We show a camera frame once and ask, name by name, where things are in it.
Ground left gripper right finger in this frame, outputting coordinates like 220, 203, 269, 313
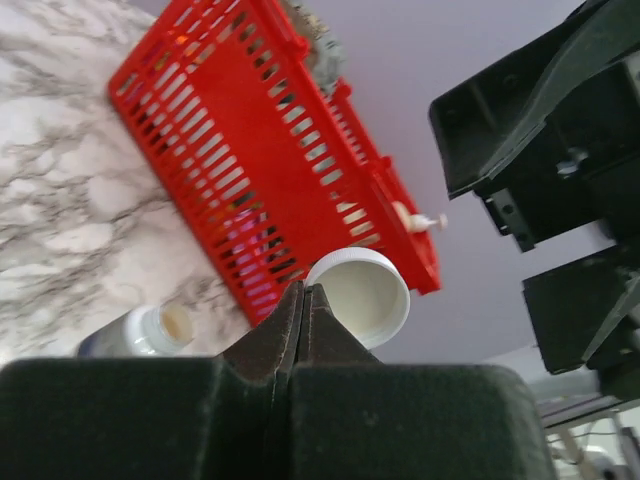
265, 282, 555, 479

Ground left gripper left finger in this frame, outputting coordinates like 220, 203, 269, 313
1, 282, 304, 479

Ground white pill bottle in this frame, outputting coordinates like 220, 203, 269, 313
75, 304, 194, 358

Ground white bottle cap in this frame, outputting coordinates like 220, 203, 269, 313
305, 247, 411, 350

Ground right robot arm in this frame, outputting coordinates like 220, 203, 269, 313
429, 1, 639, 401

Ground cream squeeze bottle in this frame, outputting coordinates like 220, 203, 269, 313
392, 201, 448, 233

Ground red plastic basket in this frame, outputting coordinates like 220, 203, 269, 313
108, 0, 441, 325

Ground grey crumpled printed bag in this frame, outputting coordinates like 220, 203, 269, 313
281, 1, 346, 96

